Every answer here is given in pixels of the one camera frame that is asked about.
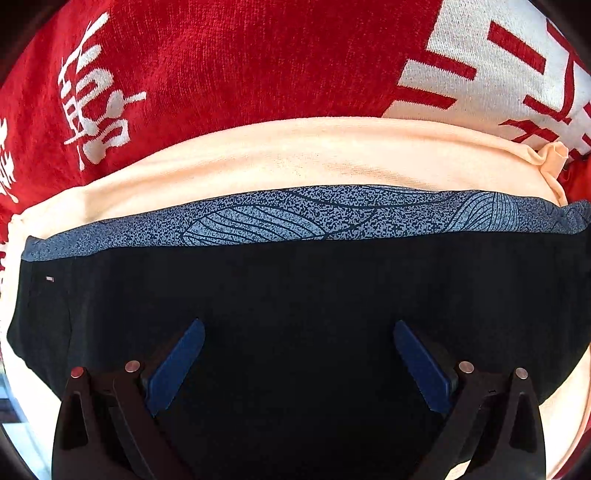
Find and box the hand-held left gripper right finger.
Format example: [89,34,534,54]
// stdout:
[392,319,548,480]

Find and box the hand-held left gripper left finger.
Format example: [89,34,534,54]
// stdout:
[52,318,206,480]

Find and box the black pants patterned blue waistband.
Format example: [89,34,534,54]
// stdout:
[7,185,591,480]

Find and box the cream cloth mat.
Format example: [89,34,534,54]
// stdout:
[0,116,591,480]

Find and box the red printed blanket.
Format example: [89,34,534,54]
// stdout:
[0,0,591,296]

